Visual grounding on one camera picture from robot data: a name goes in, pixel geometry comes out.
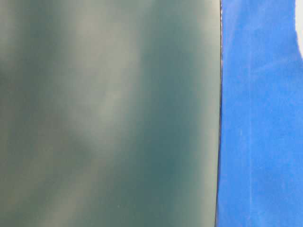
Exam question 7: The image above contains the blue table cloth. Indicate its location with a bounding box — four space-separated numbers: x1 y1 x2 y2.
216 0 303 227

